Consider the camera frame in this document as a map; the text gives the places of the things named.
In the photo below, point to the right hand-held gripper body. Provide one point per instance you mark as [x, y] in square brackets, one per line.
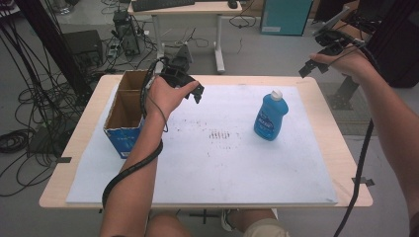
[332, 38]

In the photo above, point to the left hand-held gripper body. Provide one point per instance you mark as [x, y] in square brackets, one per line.
[176, 75]

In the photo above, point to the blue bottle with white cap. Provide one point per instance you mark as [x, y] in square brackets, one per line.
[270, 115]

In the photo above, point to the blue cardboard box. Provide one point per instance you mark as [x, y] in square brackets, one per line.
[123, 138]

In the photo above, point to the person's right hand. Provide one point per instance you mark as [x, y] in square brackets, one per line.
[349, 62]

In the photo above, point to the person's left hand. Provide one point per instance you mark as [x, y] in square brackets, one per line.
[163, 98]

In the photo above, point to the metal stand base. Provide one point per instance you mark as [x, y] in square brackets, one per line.
[342, 97]

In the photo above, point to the teal box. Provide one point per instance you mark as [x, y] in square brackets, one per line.
[285, 16]

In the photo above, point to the white power strip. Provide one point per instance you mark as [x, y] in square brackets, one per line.
[112, 49]

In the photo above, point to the black keyboard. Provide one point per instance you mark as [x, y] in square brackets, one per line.
[161, 4]

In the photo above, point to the white desk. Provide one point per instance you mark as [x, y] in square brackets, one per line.
[210, 8]

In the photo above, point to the black computer mouse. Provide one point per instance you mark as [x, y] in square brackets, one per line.
[232, 4]

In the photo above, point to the black equipment case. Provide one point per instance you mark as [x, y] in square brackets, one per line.
[82, 44]

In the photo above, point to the black tape strip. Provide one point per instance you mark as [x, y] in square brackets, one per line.
[363, 181]
[64, 159]

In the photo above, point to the white shoe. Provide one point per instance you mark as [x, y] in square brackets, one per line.
[226, 221]

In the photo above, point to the person's left leg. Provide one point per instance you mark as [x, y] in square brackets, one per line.
[168, 227]

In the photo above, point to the beige shorts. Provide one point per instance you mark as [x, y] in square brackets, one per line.
[267, 230]

